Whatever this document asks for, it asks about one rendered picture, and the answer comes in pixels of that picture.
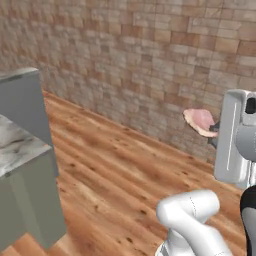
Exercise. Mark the grey-green cabinet with marble top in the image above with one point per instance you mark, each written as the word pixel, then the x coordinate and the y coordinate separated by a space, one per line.
pixel 23 186

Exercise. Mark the pink raw steak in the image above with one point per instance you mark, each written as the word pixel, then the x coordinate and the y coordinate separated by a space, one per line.
pixel 200 120

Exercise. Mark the grey tall cabinet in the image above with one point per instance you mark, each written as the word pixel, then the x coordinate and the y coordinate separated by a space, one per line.
pixel 23 100

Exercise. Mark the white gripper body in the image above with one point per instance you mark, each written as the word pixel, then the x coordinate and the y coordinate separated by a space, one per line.
pixel 230 140

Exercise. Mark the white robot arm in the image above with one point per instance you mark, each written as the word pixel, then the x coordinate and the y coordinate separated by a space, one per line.
pixel 190 213

